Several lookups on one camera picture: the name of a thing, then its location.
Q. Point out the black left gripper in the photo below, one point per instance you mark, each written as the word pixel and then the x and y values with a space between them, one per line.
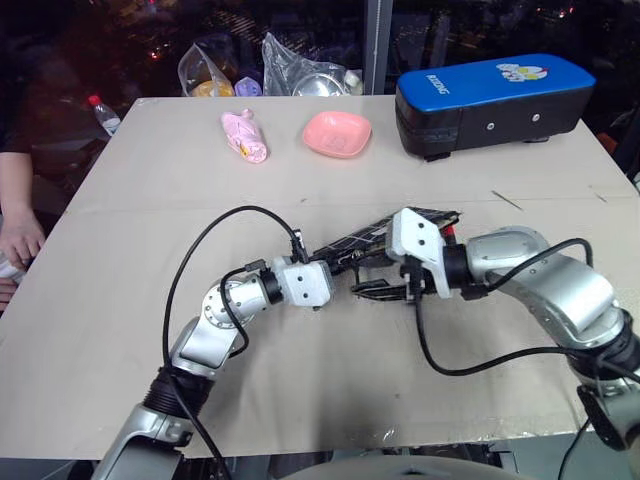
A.
pixel 334 267

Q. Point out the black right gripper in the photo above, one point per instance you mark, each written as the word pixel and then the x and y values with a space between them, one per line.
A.
pixel 416 282

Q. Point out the black grid pouch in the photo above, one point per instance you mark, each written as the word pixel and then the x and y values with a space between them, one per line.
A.
pixel 370 239

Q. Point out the bystander bare forearm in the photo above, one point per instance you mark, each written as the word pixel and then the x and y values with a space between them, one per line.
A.
pixel 12 182

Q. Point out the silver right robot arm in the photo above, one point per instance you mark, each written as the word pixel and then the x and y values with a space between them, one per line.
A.
pixel 560 285

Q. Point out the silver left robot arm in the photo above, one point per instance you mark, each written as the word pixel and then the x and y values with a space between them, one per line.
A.
pixel 200 340

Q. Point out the bystander bare hand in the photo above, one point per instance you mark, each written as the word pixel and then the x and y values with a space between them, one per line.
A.
pixel 19 236

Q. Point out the pink plastic bowl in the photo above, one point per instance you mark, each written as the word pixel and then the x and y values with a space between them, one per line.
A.
pixel 337 135

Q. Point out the grey rounded robot body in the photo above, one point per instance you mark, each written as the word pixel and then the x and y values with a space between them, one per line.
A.
pixel 400 470

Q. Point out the white plastic bottle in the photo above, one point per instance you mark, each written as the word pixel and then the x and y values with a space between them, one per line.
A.
pixel 353 83

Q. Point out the small purple container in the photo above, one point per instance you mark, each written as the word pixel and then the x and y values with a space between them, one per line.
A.
pixel 248 88

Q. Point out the clear plastic bag with bowl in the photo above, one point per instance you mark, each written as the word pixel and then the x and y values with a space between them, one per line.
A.
pixel 295 65

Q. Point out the blue and black box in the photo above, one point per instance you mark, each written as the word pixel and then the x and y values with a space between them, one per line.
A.
pixel 495 107

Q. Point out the clear plastic bag with food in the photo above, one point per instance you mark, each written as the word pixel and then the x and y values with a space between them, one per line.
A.
pixel 206 67

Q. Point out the water bottle with red cap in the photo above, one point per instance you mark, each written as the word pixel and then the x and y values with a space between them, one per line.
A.
pixel 106 116

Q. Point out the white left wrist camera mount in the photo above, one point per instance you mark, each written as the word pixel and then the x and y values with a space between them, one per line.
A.
pixel 306 286

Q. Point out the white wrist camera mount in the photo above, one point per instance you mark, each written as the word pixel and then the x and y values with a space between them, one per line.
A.
pixel 417 240
pixel 306 286

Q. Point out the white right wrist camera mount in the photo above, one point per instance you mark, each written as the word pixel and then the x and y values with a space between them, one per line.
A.
pixel 417 240

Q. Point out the grey window frame post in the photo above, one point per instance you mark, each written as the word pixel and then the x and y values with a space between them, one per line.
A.
pixel 378 45

